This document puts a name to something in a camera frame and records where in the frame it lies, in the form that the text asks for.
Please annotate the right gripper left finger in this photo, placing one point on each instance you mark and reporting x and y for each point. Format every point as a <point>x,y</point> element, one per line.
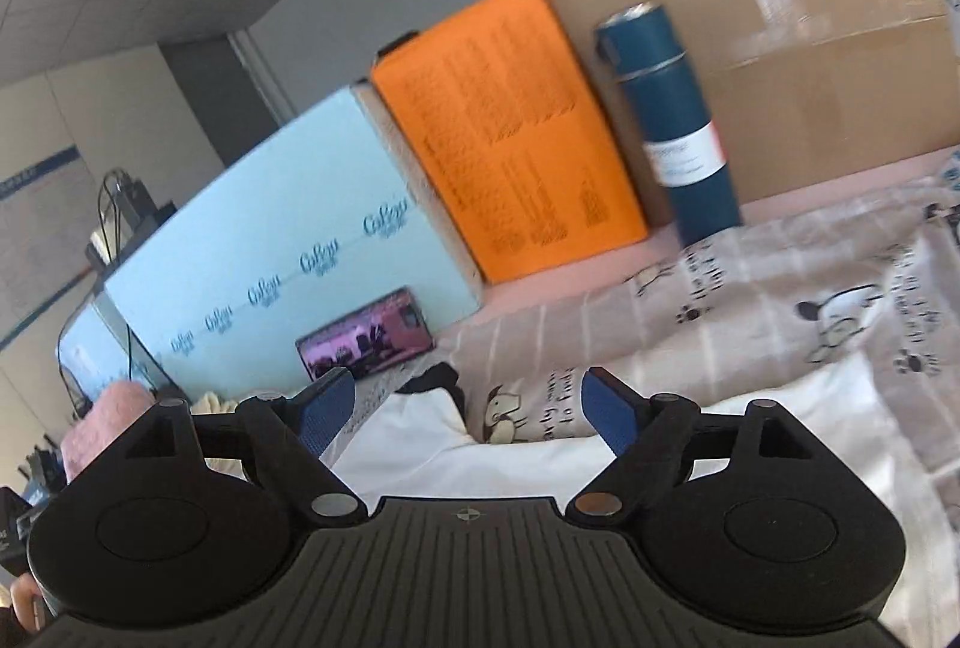
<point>287,438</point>

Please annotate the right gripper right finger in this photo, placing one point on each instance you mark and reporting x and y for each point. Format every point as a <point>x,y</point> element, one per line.
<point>647,437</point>

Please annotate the white black-trimmed garment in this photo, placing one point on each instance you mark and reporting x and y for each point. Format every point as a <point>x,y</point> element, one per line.
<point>802,512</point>

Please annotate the cream folded cloth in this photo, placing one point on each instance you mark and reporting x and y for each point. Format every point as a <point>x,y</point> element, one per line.
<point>218,448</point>

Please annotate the light blue foam board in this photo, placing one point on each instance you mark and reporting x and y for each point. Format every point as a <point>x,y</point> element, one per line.
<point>331,213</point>

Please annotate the smartphone with lit screen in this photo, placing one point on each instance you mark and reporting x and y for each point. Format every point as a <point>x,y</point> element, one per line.
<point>387,332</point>

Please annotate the pink folded towel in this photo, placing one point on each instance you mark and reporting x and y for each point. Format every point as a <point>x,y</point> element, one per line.
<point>118,406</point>

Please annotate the cartoon print bed sheet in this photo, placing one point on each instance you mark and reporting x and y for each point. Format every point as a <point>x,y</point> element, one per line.
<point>847,315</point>

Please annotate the dark blue thermos bottle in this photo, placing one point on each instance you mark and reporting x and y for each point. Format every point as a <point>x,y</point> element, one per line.
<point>680,140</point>

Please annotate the orange cardboard box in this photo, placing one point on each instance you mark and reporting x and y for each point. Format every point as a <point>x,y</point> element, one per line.
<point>496,107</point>

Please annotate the brown cardboard box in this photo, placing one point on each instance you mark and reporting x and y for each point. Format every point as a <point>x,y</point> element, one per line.
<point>801,91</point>

